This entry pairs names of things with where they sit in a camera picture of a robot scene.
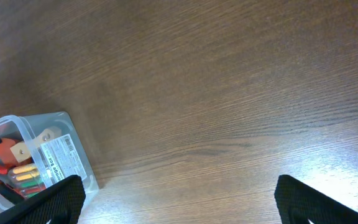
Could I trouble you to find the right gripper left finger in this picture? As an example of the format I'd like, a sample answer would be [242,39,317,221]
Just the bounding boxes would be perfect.
[0,175,86,224]

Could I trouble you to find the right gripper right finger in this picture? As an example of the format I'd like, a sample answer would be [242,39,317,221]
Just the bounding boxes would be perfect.
[274,175,358,224]

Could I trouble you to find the clear case of screwdrivers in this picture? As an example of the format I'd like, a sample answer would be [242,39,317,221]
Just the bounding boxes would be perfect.
[8,163,46,198]

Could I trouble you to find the orange-black needle-nose pliers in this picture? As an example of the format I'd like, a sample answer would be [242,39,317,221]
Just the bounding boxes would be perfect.
[0,180,25,205]

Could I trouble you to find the orange scraper with wooden handle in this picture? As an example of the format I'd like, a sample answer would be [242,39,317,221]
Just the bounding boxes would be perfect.
[0,126,62,166]

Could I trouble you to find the clear plastic container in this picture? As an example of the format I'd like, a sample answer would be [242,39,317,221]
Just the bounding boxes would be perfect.
[0,112,99,213]

